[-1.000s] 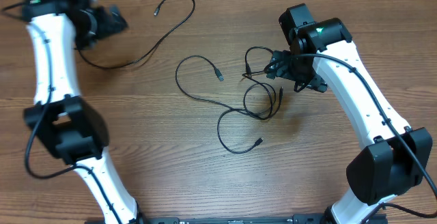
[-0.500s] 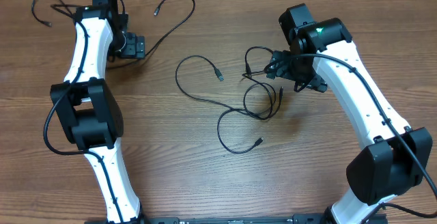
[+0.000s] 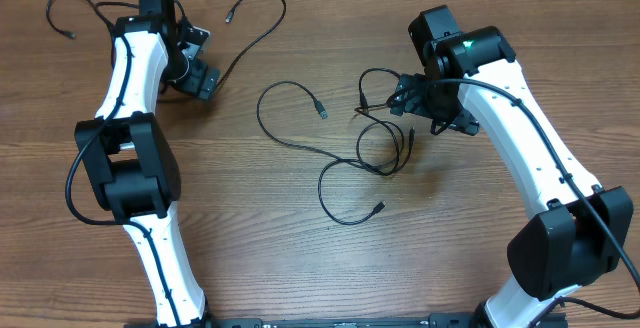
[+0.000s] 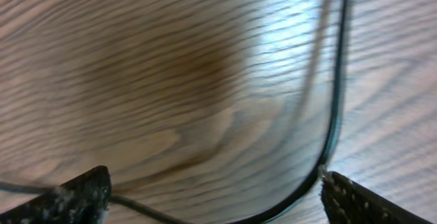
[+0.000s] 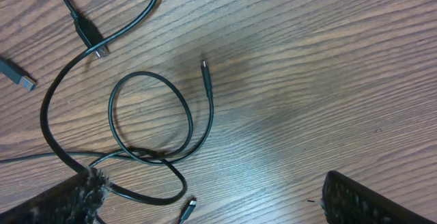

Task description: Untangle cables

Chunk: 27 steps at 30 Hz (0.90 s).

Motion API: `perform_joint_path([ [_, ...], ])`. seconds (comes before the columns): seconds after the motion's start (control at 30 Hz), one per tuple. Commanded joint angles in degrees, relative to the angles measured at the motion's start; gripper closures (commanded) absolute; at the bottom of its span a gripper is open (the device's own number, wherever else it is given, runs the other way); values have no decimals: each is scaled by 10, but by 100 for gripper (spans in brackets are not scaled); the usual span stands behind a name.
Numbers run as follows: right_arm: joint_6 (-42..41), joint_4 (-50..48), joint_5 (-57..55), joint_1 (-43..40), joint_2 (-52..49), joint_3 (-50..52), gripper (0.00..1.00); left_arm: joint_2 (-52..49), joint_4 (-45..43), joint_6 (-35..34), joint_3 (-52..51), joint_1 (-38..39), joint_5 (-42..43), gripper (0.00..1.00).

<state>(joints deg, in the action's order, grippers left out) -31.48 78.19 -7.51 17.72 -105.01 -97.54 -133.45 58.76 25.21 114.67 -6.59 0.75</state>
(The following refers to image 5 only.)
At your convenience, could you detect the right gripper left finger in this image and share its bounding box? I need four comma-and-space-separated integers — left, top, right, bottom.
1, 168, 109, 224

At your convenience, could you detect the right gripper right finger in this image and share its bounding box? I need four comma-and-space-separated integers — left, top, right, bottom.
322, 171, 436, 224

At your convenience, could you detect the black USB cable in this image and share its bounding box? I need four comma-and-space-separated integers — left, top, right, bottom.
39, 0, 215, 206
0, 57, 197, 224

